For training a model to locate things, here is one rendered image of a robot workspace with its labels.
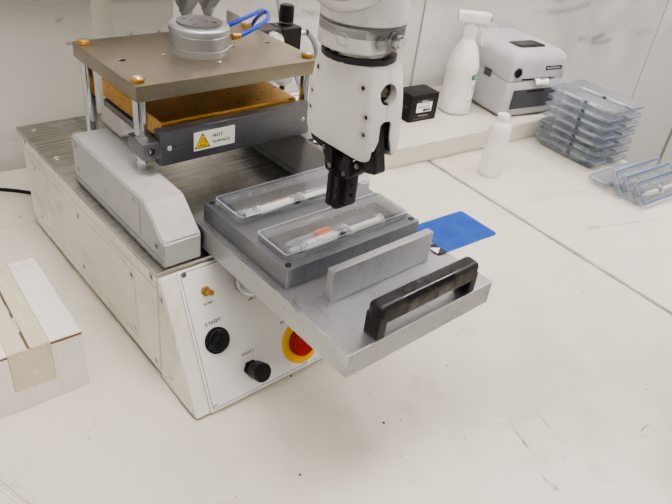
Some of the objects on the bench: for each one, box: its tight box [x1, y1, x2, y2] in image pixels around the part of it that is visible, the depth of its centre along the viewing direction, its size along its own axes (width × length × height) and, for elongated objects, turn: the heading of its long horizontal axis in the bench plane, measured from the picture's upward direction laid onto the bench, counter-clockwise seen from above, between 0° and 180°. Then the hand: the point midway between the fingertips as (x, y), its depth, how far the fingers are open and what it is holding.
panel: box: [176, 259, 322, 413], centre depth 86 cm, size 2×30×19 cm, turn 121°
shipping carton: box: [0, 258, 89, 418], centre depth 82 cm, size 19×13×9 cm
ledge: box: [367, 85, 548, 174], centre depth 163 cm, size 30×84×4 cm, turn 116°
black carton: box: [401, 84, 440, 123], centre depth 159 cm, size 6×9×7 cm
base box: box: [21, 136, 210, 419], centre depth 102 cm, size 54×38×17 cm
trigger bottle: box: [438, 9, 494, 115], centre depth 161 cm, size 9×8×25 cm
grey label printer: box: [456, 28, 566, 115], centre depth 173 cm, size 25×20×17 cm
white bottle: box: [478, 112, 512, 178], centre depth 145 cm, size 5×5×14 cm
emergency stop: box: [289, 331, 313, 356], centre depth 88 cm, size 2×4×4 cm, turn 121°
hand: (341, 188), depth 72 cm, fingers closed
